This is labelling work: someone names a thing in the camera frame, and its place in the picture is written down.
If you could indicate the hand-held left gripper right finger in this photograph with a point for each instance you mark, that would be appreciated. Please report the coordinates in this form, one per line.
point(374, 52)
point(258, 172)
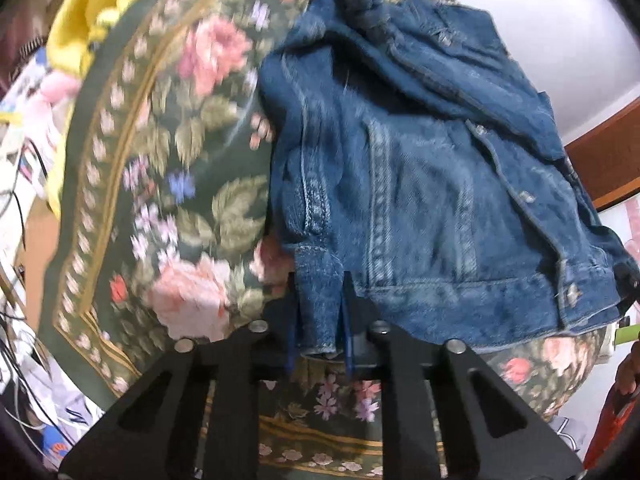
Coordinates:
point(365, 350)

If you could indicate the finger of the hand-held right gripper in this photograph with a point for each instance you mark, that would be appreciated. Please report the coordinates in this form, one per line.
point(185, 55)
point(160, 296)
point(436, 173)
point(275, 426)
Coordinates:
point(627, 275)

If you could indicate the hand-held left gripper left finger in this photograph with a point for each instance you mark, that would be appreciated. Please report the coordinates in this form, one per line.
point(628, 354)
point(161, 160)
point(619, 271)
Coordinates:
point(277, 340)

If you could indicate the blue denim jacket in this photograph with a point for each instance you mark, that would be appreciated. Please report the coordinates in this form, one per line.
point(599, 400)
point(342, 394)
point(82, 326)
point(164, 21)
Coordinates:
point(425, 185)

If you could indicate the person's right hand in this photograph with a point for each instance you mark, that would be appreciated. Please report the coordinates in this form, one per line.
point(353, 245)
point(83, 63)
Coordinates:
point(629, 370)

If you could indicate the white wardrobe door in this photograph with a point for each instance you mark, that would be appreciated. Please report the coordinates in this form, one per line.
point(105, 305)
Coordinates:
point(625, 225)

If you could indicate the wooden door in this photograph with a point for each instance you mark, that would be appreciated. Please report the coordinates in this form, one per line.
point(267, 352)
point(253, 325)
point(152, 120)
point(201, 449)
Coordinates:
point(610, 160)

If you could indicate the floral green blanket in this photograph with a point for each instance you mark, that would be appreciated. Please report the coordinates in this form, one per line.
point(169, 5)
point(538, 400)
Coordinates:
point(175, 160)

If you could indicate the white printed bag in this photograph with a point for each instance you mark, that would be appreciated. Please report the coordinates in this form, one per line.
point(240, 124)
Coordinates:
point(70, 410)

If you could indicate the stack of booklets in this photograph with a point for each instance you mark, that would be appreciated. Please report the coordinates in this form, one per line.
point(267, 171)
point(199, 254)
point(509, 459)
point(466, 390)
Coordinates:
point(20, 90)

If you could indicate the yellow bed sheet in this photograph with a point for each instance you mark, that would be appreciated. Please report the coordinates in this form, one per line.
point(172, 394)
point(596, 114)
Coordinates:
point(90, 20)

